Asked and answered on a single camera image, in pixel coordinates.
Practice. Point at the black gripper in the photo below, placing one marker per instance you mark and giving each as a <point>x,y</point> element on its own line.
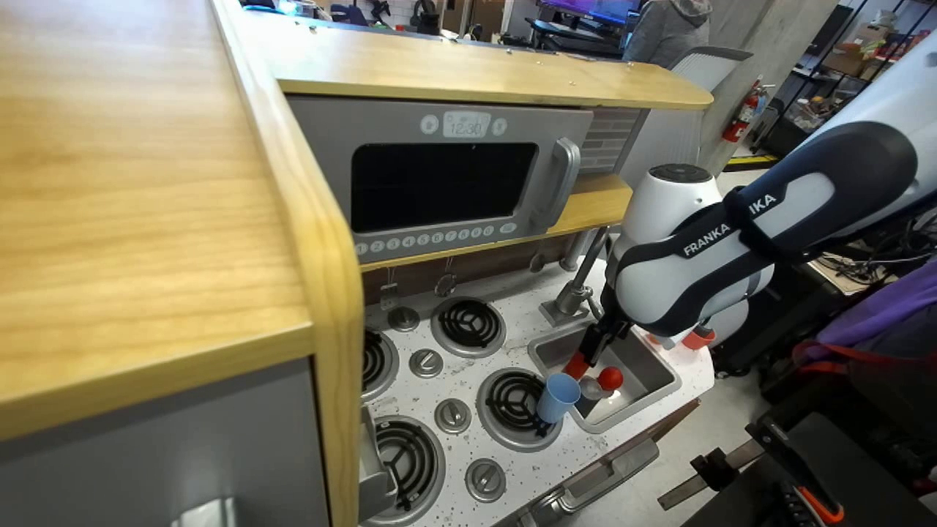
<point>610,319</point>

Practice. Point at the white black Franka robot arm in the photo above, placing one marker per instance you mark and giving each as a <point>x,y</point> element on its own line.
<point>683,282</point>

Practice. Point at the light blue plastic cup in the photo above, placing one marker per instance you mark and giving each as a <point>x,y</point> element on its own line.
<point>562,400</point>

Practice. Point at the grey toy sink basin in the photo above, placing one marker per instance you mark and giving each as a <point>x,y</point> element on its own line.
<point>645,375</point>

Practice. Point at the red toy tomato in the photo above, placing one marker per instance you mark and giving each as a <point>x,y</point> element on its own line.
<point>610,378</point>

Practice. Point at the silver toy faucet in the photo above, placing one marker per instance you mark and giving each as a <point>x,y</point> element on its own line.
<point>576,287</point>

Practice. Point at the black coil stove burner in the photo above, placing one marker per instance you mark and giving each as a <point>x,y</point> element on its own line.
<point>471,326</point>
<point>409,464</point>
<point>510,401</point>
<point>377,360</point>

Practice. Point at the grey stove knob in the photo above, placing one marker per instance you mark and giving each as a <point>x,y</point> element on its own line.
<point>453,414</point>
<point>484,479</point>
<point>426,364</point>
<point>404,316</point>

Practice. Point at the black stand with orange clamp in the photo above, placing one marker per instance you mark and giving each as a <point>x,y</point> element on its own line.
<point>809,479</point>

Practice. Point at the red fire extinguisher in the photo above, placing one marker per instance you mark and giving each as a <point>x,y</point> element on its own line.
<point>742,111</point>

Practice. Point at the grey toy microwave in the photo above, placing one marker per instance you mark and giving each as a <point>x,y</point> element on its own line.
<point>412,127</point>

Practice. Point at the black equipment stack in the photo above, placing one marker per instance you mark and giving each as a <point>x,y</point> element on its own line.
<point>879,255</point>

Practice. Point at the purple cloth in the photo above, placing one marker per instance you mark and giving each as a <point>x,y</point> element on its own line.
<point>894,307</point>

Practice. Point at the person in grey hoodie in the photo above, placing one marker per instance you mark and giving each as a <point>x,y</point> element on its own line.
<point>663,23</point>

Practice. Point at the metal storage shelf rack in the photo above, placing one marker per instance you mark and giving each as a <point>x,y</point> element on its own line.
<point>865,47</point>

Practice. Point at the wooden toy kitchen unit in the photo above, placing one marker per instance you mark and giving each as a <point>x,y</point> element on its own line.
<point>147,195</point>

